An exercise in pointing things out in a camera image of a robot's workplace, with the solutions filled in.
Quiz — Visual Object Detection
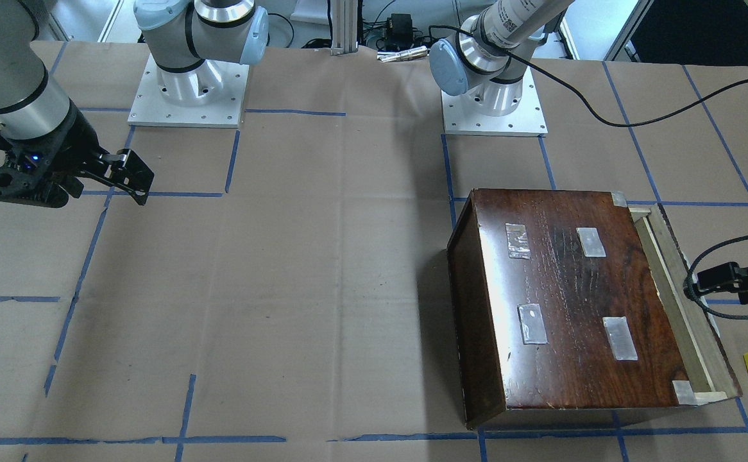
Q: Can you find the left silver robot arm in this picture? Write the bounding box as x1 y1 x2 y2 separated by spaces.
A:
430 1 748 304

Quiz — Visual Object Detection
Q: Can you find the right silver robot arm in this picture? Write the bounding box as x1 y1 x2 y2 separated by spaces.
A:
0 1 269 208

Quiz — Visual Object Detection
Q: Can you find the dark wooden drawer cabinet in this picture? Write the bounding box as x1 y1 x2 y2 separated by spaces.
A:
446 188 702 430

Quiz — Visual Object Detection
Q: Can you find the light wood drawer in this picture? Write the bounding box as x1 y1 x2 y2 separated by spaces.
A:
629 205 742 407

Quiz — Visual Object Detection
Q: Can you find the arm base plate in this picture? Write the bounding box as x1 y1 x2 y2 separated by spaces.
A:
441 69 549 137
128 56 251 129

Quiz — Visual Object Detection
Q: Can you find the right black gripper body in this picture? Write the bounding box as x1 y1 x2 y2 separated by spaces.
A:
0 103 103 208

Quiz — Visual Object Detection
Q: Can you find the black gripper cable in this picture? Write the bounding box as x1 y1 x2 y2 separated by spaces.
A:
428 24 748 128

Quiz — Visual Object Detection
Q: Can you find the aluminium frame post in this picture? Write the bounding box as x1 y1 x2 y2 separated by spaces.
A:
327 1 363 56

